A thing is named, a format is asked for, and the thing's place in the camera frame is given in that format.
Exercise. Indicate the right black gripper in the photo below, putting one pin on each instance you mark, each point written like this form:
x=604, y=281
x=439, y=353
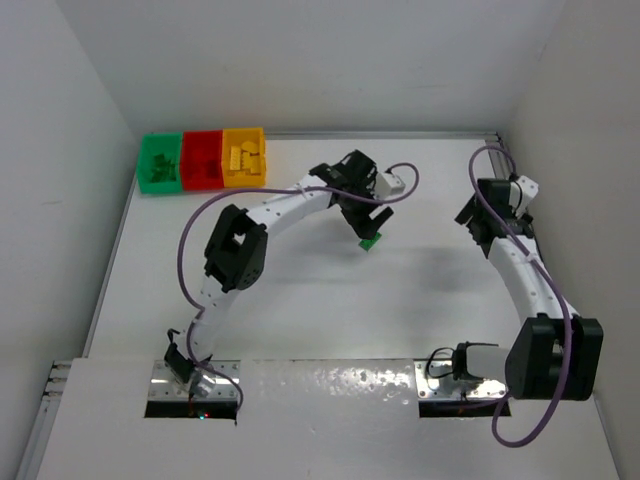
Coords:
x=470, y=215

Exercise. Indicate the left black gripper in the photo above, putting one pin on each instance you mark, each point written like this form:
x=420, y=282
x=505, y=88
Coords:
x=361, y=218

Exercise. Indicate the green studded lego plate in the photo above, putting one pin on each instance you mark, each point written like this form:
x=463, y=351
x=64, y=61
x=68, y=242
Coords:
x=368, y=244

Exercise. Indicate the yellow lego brick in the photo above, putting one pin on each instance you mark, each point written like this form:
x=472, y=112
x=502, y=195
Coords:
x=252, y=164

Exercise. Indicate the yellow round lego piece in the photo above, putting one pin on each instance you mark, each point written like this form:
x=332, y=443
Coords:
x=250, y=147

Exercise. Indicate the small yellow lego piece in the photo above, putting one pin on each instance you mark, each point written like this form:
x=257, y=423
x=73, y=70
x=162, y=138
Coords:
x=235, y=159

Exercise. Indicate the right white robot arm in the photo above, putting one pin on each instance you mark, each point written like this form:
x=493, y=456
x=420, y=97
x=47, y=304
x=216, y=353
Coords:
x=532, y=366

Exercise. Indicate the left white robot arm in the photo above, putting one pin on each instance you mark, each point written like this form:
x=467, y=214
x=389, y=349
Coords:
x=235, y=253

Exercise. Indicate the yellow plastic bin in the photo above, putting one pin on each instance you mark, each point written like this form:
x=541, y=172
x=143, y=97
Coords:
x=235, y=137

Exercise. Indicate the red plastic bin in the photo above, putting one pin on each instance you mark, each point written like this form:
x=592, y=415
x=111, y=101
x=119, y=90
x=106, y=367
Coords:
x=200, y=160

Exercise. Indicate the green plastic bin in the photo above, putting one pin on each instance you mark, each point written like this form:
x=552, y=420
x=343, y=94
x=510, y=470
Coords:
x=158, y=164

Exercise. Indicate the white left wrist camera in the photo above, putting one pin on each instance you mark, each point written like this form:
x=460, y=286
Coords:
x=387, y=185

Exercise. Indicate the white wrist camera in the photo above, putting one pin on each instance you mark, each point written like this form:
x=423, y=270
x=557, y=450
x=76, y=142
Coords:
x=523, y=191
x=387, y=185

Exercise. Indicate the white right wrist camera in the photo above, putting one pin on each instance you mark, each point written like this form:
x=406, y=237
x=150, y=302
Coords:
x=523, y=191

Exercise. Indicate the aluminium frame rail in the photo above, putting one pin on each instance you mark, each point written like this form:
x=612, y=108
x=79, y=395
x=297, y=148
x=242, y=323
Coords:
x=506, y=204

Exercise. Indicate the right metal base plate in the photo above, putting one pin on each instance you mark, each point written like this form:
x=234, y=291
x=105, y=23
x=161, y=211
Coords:
x=438, y=384

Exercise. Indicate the metal base plate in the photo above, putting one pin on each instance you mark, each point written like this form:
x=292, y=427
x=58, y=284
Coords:
x=438, y=384
x=164, y=386

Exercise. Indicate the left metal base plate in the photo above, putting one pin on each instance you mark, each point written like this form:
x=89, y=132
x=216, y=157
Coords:
x=164, y=386

